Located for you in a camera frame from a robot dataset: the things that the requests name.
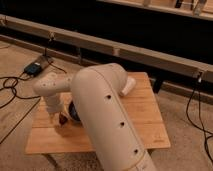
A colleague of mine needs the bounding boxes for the dark red pepper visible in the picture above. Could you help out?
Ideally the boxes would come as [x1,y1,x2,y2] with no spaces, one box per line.
[59,113,68,126]

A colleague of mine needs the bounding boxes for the blue black power adapter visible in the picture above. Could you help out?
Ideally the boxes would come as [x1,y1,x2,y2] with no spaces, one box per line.
[24,63,42,76]

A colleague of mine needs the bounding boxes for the long wooden shelf rail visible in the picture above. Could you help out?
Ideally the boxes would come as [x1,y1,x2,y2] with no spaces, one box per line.
[0,14,213,83]

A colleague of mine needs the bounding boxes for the upper wooden shelf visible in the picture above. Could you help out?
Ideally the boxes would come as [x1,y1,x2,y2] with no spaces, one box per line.
[97,0,213,21]

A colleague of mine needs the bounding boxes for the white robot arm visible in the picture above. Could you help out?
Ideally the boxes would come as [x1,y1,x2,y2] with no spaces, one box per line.
[34,63,157,171]

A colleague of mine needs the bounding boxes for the dark ceramic bowl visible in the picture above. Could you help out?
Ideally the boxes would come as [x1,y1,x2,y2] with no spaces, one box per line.
[68,102,80,122]

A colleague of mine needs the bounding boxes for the black cable right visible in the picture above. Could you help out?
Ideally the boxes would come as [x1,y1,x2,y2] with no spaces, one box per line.
[185,73,213,164]

